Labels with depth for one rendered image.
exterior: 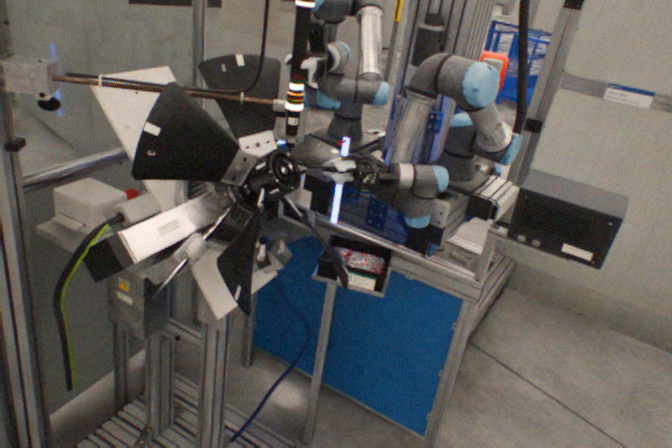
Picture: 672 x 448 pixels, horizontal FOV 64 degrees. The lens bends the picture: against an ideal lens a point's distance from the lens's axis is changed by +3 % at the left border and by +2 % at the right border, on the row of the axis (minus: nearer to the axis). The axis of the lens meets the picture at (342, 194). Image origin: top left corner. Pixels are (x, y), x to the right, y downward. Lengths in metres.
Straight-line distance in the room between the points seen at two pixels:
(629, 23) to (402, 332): 1.81
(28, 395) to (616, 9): 2.81
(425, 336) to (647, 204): 1.58
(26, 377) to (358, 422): 1.22
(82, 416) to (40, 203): 0.91
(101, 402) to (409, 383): 1.21
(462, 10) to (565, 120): 1.13
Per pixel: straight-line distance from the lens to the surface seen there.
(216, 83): 1.45
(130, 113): 1.49
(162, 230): 1.26
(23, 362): 1.91
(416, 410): 2.14
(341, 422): 2.35
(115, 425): 2.24
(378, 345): 2.04
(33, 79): 1.45
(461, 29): 2.08
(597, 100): 2.97
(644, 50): 2.93
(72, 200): 1.75
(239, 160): 1.31
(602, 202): 1.55
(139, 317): 1.68
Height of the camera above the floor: 1.75
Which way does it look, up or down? 25 degrees down
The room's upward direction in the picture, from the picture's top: 9 degrees clockwise
